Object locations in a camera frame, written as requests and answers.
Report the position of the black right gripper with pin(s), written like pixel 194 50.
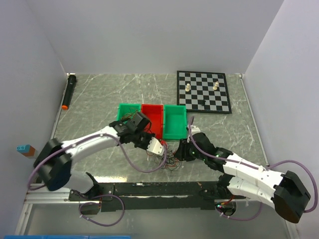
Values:
pixel 182 153

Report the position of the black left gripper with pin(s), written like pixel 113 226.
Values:
pixel 145 147

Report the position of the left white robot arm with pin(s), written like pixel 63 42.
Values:
pixel 54 163

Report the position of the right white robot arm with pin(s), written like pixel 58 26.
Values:
pixel 284 192

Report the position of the red plastic bin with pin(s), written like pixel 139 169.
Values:
pixel 155 114

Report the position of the left green plastic bin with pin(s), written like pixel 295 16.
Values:
pixel 126 111

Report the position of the green plastic bin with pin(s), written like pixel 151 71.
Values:
pixel 126 111
pixel 174 122

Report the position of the right green plastic bin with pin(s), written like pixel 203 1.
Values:
pixel 174 122

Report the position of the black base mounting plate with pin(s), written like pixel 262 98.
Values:
pixel 170 195

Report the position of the left cream chess piece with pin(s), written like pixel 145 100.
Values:
pixel 187 88

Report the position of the cream chess piece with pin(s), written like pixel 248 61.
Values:
pixel 216 86
pixel 187 88

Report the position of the black and white chessboard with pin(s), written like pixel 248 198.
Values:
pixel 201 88

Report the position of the right cream chess piece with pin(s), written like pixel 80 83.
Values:
pixel 216 86

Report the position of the black marker orange cap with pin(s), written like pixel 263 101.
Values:
pixel 71 83

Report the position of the blue and orange toy block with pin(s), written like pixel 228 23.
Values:
pixel 26 150

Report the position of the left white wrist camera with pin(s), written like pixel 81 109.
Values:
pixel 155 147

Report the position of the aluminium frame rail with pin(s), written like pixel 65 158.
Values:
pixel 56 213

